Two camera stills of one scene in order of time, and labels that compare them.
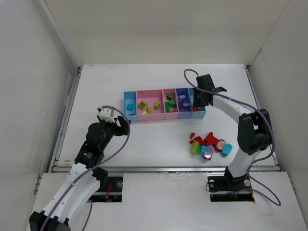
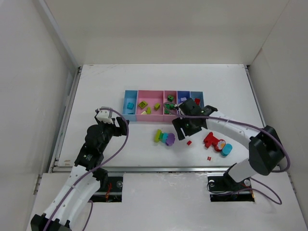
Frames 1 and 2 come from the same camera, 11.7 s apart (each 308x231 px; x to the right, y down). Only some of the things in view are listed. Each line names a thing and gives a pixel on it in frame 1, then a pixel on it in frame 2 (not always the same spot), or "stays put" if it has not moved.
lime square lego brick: (156, 105) stays put
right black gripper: (199, 96) → (192, 123)
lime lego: (142, 104) stays put
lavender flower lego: (208, 153) → (170, 139)
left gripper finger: (124, 125) stays put
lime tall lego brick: (195, 147) → (157, 135)
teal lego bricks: (130, 107) stays put
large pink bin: (150, 97) stays put
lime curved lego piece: (149, 110) stays put
